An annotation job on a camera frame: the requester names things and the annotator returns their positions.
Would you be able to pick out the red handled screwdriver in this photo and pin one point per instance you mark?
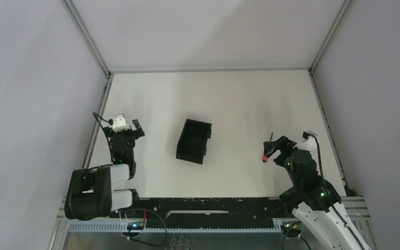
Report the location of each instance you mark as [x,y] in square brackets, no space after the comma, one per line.
[268,147]

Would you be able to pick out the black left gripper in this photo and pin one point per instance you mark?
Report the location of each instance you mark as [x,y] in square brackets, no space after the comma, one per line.
[124,135]

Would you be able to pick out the aluminium frame profile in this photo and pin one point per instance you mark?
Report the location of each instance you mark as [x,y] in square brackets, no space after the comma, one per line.
[119,224]

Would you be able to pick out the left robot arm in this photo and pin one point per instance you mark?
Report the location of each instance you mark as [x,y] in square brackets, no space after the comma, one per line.
[91,193]

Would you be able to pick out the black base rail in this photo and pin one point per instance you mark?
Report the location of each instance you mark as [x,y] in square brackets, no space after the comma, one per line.
[210,213]

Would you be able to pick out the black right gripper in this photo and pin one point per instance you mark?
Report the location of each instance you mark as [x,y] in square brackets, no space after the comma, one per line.
[270,147]

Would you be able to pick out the circuit board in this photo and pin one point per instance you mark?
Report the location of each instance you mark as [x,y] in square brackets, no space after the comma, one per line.
[291,231]
[135,226]

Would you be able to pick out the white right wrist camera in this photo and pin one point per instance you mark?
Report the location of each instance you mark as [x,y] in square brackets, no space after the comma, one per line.
[309,142]

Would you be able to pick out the black plastic bin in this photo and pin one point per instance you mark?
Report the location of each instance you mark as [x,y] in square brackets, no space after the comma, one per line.
[192,144]

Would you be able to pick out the right circuit board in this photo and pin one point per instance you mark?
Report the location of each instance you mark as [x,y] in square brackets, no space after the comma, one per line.
[291,231]

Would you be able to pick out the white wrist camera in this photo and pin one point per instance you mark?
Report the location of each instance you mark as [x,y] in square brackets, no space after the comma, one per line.
[119,123]
[309,142]

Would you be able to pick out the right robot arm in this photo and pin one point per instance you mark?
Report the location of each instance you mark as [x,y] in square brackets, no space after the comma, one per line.
[312,199]

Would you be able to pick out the left circuit board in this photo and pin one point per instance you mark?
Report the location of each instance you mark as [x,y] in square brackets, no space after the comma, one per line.
[135,226]

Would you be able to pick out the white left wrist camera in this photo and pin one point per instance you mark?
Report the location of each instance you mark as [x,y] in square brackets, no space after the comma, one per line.
[119,123]

